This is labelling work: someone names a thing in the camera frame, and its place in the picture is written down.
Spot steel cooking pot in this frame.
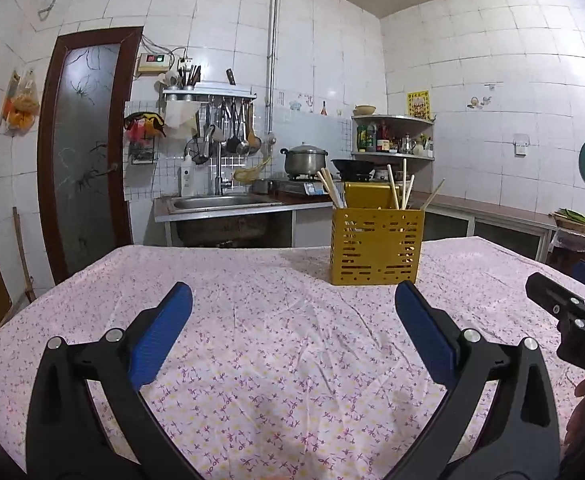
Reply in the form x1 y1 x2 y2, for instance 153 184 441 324
280 144 328 178

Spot pink floral tablecloth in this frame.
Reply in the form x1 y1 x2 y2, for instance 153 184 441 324
0 235 585 480

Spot yellow perforated utensil holder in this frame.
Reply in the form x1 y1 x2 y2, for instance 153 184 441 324
329 182 425 286

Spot orange hanging bags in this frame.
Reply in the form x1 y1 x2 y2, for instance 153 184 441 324
0 68 41 134

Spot corner shelf with bottles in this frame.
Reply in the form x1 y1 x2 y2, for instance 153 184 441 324
351 105 435 172

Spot wall utensil rack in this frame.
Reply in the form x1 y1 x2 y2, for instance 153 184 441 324
159 58 260 165

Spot dark wooden glass door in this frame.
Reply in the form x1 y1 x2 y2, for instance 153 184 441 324
38 26 143 283

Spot white wall socket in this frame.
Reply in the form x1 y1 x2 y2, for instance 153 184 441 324
513 133 530 157

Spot gas stove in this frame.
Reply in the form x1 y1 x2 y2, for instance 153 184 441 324
273 178 328 197

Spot bamboo chopstick diagonal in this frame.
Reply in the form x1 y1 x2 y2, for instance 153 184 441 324
420 179 445 211

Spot long bamboo chopstick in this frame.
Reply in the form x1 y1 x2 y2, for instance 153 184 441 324
318 168 347 209

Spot bamboo chopstick pair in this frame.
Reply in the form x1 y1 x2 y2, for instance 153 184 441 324
387 164 399 210
401 158 408 209

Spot steel kitchen sink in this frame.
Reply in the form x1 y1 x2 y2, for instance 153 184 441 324
168 194 280 214

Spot yellow wall poster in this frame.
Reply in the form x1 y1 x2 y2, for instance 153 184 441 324
406 90 432 122

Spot black wok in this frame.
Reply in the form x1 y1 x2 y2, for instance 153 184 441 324
331 159 375 182

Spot kitchen counter cabinets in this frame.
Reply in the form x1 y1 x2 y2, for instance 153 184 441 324
154 194 558 261

